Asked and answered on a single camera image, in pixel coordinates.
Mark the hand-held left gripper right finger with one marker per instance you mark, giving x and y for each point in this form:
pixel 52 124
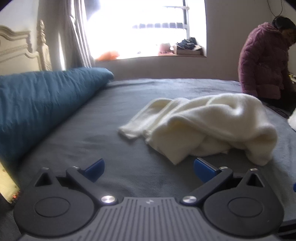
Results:
pixel 203 170

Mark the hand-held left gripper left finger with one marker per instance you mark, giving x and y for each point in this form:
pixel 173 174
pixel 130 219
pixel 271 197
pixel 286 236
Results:
pixel 96 170

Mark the cream fuzzy sweater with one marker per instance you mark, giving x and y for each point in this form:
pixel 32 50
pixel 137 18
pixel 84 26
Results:
pixel 219 125

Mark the dark clothes bundle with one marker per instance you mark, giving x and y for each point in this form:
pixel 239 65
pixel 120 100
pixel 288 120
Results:
pixel 186 44

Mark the blue pillow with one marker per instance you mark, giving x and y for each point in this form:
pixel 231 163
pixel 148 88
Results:
pixel 41 104

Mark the yellow patterned object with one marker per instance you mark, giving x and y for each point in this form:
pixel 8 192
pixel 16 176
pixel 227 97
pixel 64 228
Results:
pixel 8 185

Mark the orange cloth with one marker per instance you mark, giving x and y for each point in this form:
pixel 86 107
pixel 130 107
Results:
pixel 108 56

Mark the cardboard box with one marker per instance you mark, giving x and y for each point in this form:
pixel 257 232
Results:
pixel 185 52

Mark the pink pot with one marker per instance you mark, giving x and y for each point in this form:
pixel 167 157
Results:
pixel 164 48

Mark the grey curtain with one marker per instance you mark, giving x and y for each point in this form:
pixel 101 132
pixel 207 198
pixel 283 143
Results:
pixel 71 41

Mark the cream carved headboard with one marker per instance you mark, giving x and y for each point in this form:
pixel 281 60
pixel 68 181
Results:
pixel 13 53

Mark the metal window railing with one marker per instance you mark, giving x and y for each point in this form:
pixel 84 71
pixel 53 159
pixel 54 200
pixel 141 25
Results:
pixel 161 25

